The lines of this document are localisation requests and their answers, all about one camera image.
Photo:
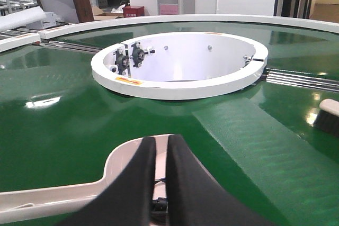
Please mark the right steel roller set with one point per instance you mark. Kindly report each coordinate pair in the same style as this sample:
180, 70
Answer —
299, 79

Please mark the white outer conveyor rim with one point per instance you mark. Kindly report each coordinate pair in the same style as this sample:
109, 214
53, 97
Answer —
29, 38

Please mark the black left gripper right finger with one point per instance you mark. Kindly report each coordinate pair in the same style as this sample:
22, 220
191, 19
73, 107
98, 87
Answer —
195, 197

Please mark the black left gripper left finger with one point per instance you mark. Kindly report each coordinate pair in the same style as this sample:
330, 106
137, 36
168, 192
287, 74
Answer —
127, 200

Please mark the green conveyor belt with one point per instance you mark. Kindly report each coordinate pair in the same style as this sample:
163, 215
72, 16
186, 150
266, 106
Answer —
58, 126

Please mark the left steel roller set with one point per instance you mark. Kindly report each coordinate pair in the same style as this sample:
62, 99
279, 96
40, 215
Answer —
67, 46

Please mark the steel roller set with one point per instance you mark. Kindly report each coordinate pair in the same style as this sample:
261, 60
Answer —
67, 46
299, 79

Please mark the red box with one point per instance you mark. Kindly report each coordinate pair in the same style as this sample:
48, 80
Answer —
133, 11

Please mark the left black bearing block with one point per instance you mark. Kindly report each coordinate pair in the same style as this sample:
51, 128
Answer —
121, 63

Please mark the black bearing block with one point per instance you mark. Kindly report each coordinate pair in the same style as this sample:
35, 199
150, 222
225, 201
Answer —
121, 63
138, 54

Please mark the right black bearing block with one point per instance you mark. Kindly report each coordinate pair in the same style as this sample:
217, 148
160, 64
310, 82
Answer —
138, 54

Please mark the white foam roll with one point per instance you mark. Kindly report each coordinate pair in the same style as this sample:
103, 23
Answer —
22, 18

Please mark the cardboard box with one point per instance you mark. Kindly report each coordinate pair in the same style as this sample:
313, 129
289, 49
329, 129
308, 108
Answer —
99, 14

